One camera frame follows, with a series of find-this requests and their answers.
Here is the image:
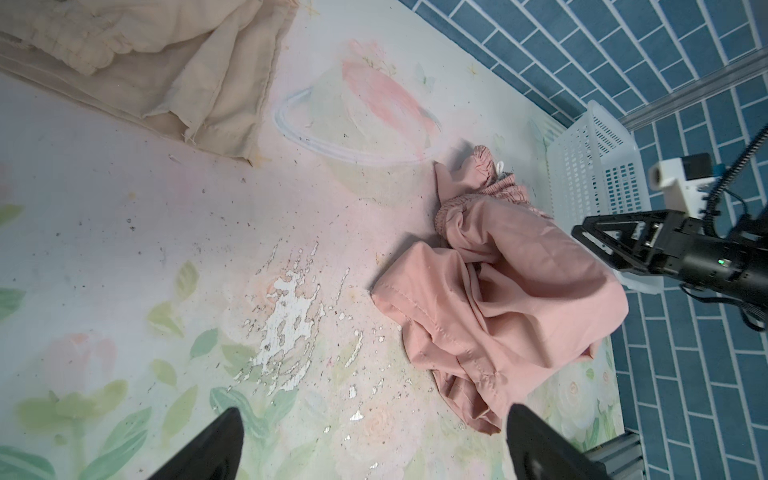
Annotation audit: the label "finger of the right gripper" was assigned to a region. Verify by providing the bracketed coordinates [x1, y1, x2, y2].
[590, 242, 662, 276]
[571, 211, 657, 252]

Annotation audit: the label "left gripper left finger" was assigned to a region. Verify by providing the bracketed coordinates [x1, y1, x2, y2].
[150, 407, 245, 480]

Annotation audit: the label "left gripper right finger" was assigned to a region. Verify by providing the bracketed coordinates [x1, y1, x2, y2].
[506, 404, 609, 480]

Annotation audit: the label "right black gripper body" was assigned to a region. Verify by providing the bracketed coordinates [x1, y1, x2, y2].
[648, 210, 741, 288]

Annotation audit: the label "white plastic basket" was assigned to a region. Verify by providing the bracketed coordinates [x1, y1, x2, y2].
[546, 100, 664, 295]

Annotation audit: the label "pink shorts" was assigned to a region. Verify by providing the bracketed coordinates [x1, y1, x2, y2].
[371, 145, 628, 435]

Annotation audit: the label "beige shorts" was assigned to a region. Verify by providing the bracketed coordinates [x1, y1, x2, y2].
[1, 1, 298, 164]

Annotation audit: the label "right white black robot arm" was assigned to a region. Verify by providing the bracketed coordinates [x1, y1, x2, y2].
[571, 128, 767, 333]

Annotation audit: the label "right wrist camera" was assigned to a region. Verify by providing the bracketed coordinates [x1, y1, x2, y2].
[648, 153, 715, 219]

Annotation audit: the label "aluminium front rail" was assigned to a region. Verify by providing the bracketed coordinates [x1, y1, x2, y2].
[585, 432, 647, 480]

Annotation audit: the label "right aluminium corner post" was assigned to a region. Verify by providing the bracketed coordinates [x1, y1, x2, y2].
[619, 47, 767, 131]

